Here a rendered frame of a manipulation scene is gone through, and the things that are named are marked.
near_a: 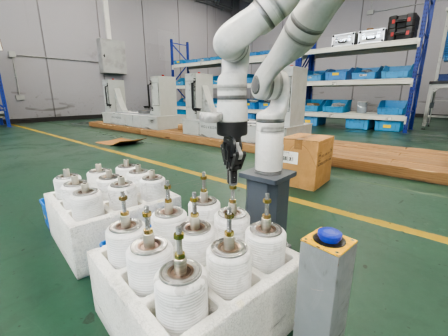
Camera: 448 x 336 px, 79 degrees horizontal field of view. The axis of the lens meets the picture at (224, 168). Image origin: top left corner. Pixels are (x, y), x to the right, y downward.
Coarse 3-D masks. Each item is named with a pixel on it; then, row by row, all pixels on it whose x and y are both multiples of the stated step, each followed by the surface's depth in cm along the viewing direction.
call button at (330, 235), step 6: (324, 228) 48; (330, 228) 48; (318, 234) 46; (324, 234) 46; (330, 234) 45; (336, 234) 46; (342, 234) 46; (324, 240) 46; (330, 240) 45; (336, 240) 45
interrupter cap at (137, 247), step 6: (138, 240) 58; (156, 240) 58; (162, 240) 58; (132, 246) 56; (138, 246) 56; (156, 246) 57; (162, 246) 56; (132, 252) 54; (138, 252) 54; (144, 252) 54; (150, 252) 54; (156, 252) 54
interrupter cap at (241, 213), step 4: (224, 208) 74; (240, 208) 74; (220, 212) 72; (224, 212) 72; (240, 212) 72; (244, 212) 72; (220, 216) 70; (224, 216) 69; (236, 216) 70; (240, 216) 70; (244, 216) 70
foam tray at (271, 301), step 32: (96, 256) 65; (288, 256) 66; (96, 288) 66; (128, 288) 55; (256, 288) 55; (288, 288) 60; (128, 320) 51; (224, 320) 47; (256, 320) 54; (288, 320) 64
